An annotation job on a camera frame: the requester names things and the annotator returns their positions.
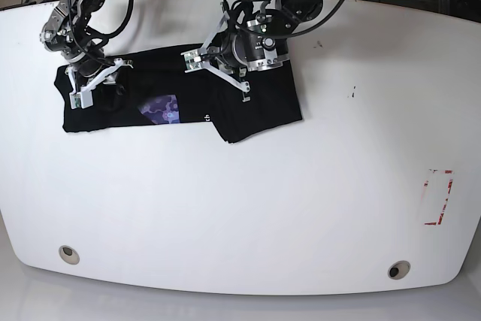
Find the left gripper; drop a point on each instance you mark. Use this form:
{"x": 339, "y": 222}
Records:
{"x": 218, "y": 55}

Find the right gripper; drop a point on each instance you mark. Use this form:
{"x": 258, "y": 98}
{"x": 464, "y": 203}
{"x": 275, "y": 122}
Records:
{"x": 84, "y": 82}

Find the black graphic t-shirt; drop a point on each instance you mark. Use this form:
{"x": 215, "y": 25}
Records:
{"x": 158, "y": 91}

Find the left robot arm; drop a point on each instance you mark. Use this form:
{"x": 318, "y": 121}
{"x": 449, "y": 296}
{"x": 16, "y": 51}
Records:
{"x": 252, "y": 36}

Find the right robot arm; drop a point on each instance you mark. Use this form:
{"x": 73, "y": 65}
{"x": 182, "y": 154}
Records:
{"x": 68, "y": 32}

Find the left table grommet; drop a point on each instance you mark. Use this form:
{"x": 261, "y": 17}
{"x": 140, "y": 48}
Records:
{"x": 69, "y": 255}

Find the table grommet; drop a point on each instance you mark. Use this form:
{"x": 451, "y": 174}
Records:
{"x": 399, "y": 270}
{"x": 69, "y": 255}

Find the red tape marking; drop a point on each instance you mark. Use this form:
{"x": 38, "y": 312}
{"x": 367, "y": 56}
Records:
{"x": 435, "y": 195}

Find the right table grommet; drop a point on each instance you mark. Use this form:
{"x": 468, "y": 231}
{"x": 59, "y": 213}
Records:
{"x": 399, "y": 270}

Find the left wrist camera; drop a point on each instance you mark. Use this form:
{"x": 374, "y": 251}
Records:
{"x": 193, "y": 60}

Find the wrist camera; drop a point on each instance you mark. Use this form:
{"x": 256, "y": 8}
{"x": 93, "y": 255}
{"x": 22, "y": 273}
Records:
{"x": 193, "y": 60}
{"x": 81, "y": 100}

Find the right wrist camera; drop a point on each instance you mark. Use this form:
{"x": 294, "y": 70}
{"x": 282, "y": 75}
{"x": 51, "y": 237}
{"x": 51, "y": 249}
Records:
{"x": 81, "y": 100}

